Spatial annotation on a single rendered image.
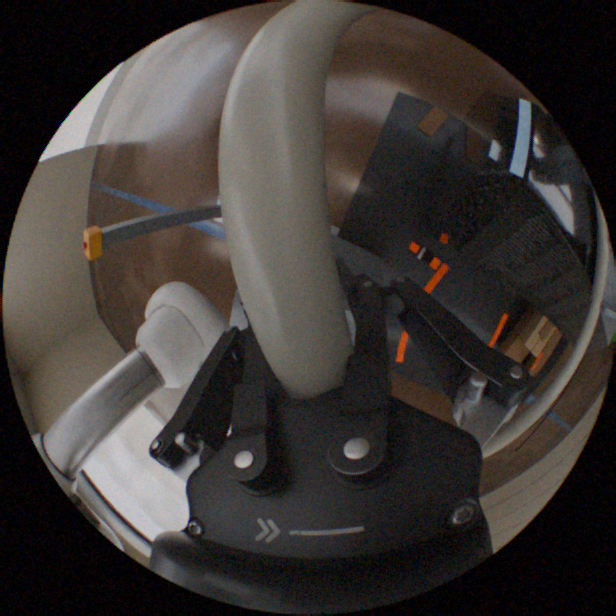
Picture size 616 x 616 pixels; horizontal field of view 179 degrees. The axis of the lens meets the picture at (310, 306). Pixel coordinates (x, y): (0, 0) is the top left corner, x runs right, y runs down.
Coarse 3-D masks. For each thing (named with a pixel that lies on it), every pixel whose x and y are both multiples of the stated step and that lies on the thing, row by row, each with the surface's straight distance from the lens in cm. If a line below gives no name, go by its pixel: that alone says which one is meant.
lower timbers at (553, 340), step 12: (528, 312) 175; (516, 324) 177; (516, 336) 172; (552, 336) 205; (504, 348) 175; (516, 348) 176; (552, 348) 215; (516, 360) 184; (528, 360) 212; (540, 360) 210
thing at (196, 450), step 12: (180, 432) 9; (180, 444) 9; (192, 444) 9; (204, 444) 9; (180, 456) 9; (192, 456) 9; (204, 456) 9; (168, 468) 10; (180, 468) 9; (192, 468) 9
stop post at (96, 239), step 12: (144, 216) 127; (156, 216) 126; (168, 216) 128; (180, 216) 134; (192, 216) 141; (204, 216) 149; (216, 216) 158; (96, 228) 112; (108, 228) 115; (120, 228) 113; (132, 228) 117; (144, 228) 121; (156, 228) 126; (84, 240) 117; (96, 240) 107; (108, 240) 112; (120, 240) 115; (96, 252) 109
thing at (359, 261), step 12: (336, 228) 133; (336, 240) 122; (336, 252) 99; (348, 252) 108; (360, 252) 120; (348, 264) 90; (360, 264) 98; (372, 264) 108; (372, 276) 91; (348, 312) 57; (348, 324) 58
